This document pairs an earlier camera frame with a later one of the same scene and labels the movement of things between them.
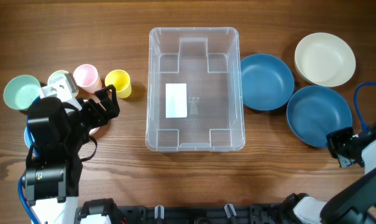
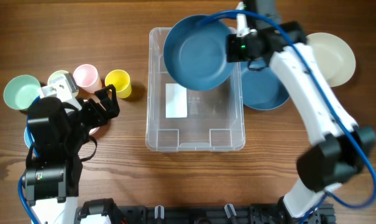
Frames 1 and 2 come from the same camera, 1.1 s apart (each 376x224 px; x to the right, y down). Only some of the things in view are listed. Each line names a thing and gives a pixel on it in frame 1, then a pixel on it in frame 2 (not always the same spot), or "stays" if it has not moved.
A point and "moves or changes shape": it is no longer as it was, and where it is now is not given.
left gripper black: [101, 116] stays
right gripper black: [334, 143] -> [236, 55]
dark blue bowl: [314, 111] moves or changes shape
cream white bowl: [324, 60] stays
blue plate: [268, 83] stays
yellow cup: [120, 80] stays
